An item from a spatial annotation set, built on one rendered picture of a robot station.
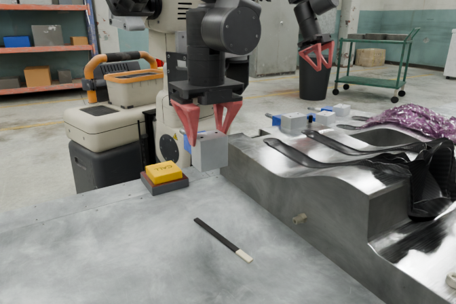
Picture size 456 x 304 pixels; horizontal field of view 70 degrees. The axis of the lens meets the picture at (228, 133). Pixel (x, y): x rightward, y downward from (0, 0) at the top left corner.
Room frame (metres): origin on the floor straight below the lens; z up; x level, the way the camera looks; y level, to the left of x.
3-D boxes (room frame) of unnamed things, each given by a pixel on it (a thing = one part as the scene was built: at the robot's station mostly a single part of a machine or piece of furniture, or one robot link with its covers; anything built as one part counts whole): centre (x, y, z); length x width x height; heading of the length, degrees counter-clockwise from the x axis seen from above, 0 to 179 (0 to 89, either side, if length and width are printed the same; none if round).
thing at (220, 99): (0.51, 0.02, 0.99); 0.07 x 0.07 x 0.09; 31
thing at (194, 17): (0.49, 0.03, 1.12); 0.07 x 0.06 x 0.07; 31
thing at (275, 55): (6.82, -0.91, 0.98); 1.00 x 0.47 x 1.95; 118
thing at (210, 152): (0.53, 0.05, 0.93); 0.13 x 0.05 x 0.05; 31
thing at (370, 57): (8.29, -3.56, 0.20); 0.63 x 0.44 x 0.40; 118
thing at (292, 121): (0.79, -0.13, 0.89); 0.13 x 0.05 x 0.05; 30
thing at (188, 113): (0.49, 0.05, 0.99); 0.07 x 0.07 x 0.09; 31
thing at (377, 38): (4.89, -2.17, 0.50); 0.98 x 0.55 x 1.01; 53
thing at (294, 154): (0.54, -0.22, 0.92); 0.35 x 0.16 x 0.09; 31
